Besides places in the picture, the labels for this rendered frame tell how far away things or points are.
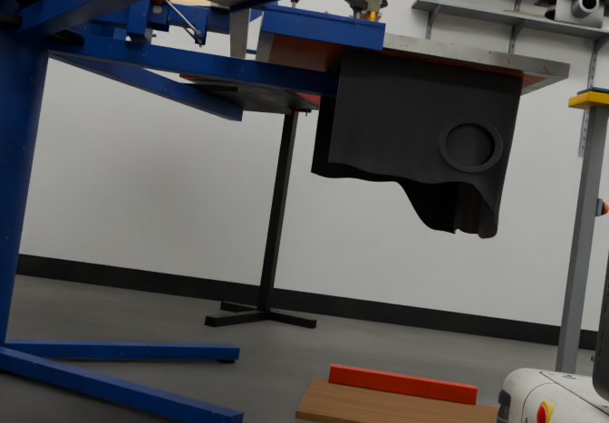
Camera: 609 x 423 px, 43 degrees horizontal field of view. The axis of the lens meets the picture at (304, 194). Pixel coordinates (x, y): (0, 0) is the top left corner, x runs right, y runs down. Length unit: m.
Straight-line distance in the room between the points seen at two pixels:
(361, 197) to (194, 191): 0.91
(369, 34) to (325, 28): 0.11
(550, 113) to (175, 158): 2.10
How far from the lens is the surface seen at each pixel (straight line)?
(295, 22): 1.91
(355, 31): 1.92
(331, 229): 4.19
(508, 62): 2.02
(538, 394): 1.43
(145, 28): 2.14
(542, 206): 4.50
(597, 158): 2.25
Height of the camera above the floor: 0.51
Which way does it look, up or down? 2 degrees up
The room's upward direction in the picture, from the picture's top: 8 degrees clockwise
